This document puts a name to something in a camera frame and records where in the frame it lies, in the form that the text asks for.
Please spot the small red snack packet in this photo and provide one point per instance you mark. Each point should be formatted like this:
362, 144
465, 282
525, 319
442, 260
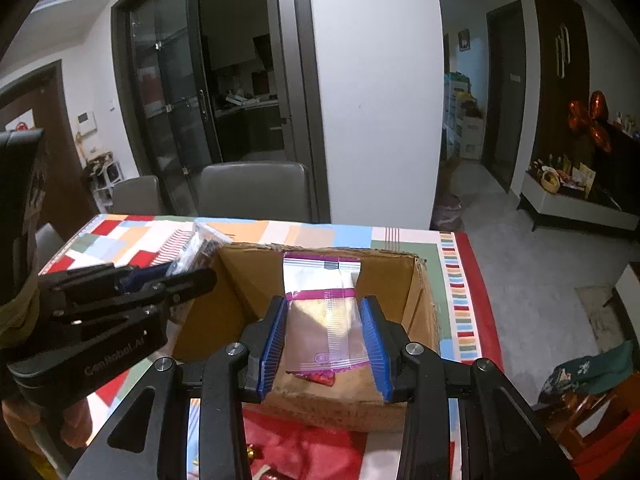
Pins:
315, 378

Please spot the colourful patchwork tablecloth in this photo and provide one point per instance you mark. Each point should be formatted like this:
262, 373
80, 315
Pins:
400, 245

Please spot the white wall intercom panel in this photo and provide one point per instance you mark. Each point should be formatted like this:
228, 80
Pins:
86, 123

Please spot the pink bag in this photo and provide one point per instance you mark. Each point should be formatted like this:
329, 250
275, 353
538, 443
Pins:
447, 214

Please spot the dark framed glass sliding door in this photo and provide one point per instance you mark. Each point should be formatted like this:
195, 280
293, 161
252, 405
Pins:
165, 85

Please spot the cardboard box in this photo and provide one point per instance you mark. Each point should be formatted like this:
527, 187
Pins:
235, 300

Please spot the small wall picture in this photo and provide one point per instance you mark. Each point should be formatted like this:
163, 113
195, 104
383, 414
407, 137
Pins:
464, 40

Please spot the dark wooden door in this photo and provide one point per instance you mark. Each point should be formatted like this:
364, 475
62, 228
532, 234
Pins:
505, 95

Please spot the white shoe rack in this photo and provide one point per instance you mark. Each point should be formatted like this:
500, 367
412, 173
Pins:
105, 182

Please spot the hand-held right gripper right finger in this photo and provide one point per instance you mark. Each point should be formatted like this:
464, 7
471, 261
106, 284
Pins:
376, 352

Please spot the grey leather dining chair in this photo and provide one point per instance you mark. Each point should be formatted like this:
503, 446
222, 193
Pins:
252, 190
47, 240
136, 195

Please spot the white toy storage shelf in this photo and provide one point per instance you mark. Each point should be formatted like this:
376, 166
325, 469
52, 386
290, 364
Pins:
460, 120

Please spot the person's left hand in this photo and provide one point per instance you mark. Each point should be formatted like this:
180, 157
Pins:
76, 422

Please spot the red foil balloon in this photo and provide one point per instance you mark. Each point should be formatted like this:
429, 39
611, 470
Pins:
590, 120

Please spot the clear dark striped snack packet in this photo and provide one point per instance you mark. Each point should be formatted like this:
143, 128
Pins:
200, 245

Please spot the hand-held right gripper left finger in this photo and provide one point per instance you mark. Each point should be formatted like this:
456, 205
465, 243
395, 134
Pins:
272, 347

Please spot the yellow basket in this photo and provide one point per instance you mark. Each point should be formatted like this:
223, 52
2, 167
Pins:
550, 181

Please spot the white purple snack packet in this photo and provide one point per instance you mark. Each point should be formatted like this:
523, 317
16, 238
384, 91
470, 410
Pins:
320, 280

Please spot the brown entrance door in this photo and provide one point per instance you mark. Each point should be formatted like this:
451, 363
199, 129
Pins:
50, 110

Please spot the kitchen counter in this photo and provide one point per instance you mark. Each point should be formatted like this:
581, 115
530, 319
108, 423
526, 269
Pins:
250, 120

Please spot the wooden chair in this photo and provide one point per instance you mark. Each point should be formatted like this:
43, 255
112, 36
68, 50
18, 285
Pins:
600, 425

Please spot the white low cabinet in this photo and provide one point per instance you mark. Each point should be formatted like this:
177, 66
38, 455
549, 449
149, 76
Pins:
575, 210

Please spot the red foil bag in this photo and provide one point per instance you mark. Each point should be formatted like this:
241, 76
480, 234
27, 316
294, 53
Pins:
305, 447

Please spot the green floral cushion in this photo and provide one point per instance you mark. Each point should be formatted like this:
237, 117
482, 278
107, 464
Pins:
595, 365

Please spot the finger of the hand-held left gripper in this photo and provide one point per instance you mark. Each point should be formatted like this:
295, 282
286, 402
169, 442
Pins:
190, 285
145, 276

